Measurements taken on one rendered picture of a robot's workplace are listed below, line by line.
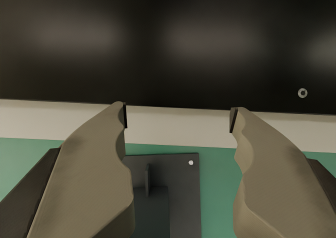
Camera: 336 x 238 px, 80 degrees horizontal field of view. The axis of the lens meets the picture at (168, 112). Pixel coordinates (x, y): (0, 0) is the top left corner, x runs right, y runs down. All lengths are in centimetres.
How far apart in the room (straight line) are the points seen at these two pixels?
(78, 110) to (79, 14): 9
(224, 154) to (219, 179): 12
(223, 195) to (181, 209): 21
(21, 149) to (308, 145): 113
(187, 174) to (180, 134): 79
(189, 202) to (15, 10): 96
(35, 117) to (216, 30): 20
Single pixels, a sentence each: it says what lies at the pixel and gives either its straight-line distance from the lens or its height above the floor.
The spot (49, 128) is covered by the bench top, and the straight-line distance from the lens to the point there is 25.
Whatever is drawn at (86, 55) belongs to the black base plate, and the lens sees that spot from 21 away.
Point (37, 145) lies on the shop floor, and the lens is 115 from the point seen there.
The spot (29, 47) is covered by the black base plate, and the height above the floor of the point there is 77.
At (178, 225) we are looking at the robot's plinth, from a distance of 110.
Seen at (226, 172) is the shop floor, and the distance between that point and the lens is 105.
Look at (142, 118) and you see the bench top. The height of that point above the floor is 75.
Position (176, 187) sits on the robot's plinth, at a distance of 102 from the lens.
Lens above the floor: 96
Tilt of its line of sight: 89 degrees down
